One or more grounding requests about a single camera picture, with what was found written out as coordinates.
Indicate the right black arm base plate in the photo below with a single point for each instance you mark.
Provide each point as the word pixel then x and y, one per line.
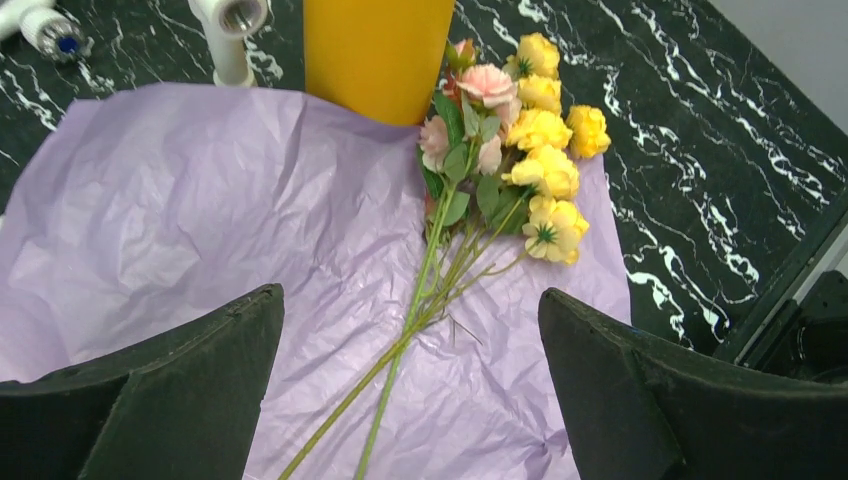
pixel 802 334

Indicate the yellow cylindrical vase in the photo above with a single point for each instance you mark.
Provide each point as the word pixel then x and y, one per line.
pixel 378 58

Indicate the yellow rose flower stem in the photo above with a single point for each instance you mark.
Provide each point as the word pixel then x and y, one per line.
pixel 543 166

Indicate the purple pink wrapping paper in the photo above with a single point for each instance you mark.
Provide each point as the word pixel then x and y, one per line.
pixel 144 211

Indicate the light pink rose stem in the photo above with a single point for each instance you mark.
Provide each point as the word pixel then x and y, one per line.
pixel 461 156

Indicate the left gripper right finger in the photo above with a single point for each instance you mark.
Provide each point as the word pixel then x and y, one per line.
pixel 636 406

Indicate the small white pipe elbow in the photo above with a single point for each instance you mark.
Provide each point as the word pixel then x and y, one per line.
pixel 49 32

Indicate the white PVC pipe frame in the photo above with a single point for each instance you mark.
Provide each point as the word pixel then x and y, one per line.
pixel 226 24

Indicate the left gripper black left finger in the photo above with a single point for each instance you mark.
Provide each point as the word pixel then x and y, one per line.
pixel 183 404

